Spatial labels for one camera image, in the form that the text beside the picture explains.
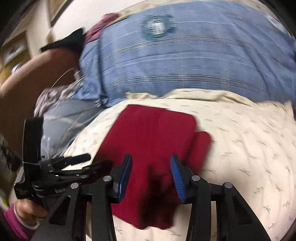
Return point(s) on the magenta sleeve forearm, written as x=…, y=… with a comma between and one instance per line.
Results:
x=17, y=225

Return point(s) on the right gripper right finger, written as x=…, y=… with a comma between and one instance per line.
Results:
x=235, y=218

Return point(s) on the grey crumpled cloth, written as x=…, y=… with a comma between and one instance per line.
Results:
x=50, y=97

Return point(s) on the cream leaf-print pillow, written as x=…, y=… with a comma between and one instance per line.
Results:
x=253, y=146

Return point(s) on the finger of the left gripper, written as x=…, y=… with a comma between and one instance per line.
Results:
x=87, y=174
x=62, y=162

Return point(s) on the grey plaid bed sheet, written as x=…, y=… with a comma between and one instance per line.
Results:
x=63, y=123

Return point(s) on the black cloth on headboard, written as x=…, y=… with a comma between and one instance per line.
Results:
x=73, y=42

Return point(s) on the person's left hand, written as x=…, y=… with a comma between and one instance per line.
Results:
x=28, y=212

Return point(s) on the brown wooden headboard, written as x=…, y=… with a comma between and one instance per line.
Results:
x=21, y=90

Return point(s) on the blue plaid pillow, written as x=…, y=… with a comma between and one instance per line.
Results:
x=216, y=45

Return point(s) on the dark red shirt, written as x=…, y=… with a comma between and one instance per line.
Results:
x=151, y=136

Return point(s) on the maroon patterned cloth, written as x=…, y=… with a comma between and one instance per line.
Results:
x=94, y=33

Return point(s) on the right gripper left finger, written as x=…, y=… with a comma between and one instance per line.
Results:
x=86, y=208

